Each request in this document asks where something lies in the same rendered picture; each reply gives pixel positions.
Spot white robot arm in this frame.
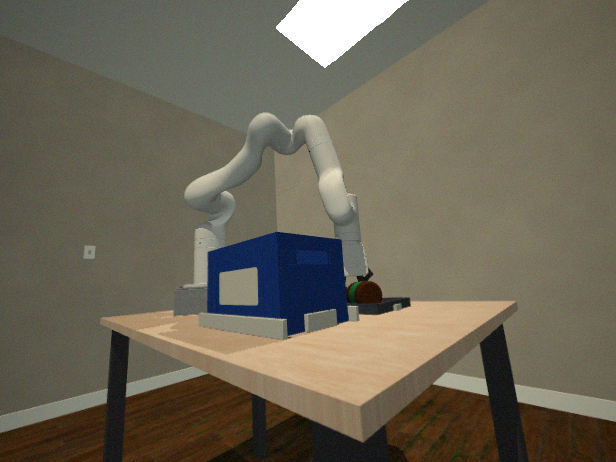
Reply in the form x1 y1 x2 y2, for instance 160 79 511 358
184 113 361 287

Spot brown glass bottle with green label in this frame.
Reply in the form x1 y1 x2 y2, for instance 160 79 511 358
346 281 382 304

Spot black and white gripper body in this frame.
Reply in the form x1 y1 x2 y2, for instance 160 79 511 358
342 242 369 277

